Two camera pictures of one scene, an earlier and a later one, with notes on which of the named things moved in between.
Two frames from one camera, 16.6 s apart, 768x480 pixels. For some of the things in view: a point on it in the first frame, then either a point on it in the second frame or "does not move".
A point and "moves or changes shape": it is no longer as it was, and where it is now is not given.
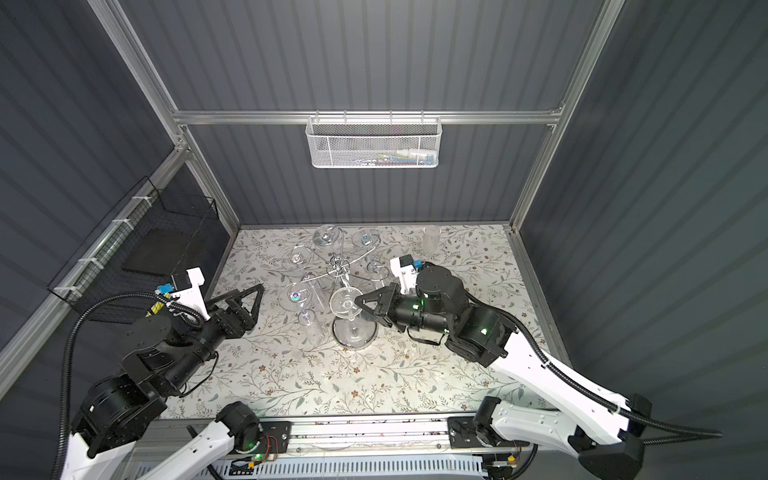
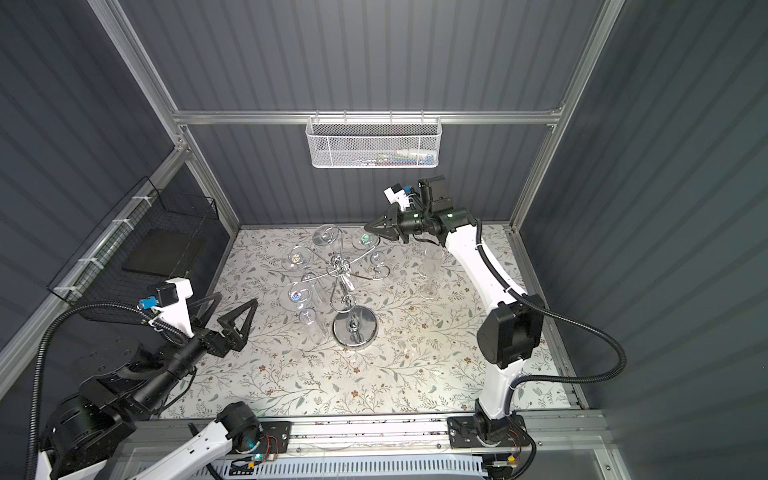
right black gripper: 387,295 -> 390,218
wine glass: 352,328 moves or changes shape
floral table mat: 307,350 does not move
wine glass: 366,238 does not move
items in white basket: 399,158 does not move
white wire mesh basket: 374,142 does not move
